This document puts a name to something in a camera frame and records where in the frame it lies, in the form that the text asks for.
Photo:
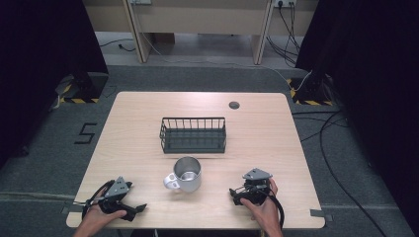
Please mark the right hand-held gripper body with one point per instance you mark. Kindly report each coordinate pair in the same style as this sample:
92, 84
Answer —
256, 187

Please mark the stand base with striped tape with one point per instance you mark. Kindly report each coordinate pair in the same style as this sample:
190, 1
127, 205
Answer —
311, 94
79, 89

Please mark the beige wooden desk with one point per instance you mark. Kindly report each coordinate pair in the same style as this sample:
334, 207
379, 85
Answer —
197, 19

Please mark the white metal mug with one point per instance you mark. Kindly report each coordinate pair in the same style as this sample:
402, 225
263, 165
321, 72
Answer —
186, 174

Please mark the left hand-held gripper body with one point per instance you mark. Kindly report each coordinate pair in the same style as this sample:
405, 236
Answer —
117, 189

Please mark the person's left hand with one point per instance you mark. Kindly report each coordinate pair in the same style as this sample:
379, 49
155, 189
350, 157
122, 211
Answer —
97, 217

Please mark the white wall power socket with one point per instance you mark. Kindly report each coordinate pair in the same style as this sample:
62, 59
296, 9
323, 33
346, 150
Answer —
284, 3

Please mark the grey floor tape piece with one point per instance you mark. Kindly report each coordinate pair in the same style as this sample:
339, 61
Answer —
70, 209
321, 214

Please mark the black curtain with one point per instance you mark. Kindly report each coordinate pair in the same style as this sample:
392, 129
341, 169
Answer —
369, 82
36, 65

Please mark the black tape floor numeral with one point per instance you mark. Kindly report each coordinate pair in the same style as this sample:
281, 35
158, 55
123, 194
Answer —
86, 133

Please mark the person's right hand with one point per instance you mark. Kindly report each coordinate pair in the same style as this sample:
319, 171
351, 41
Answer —
266, 213

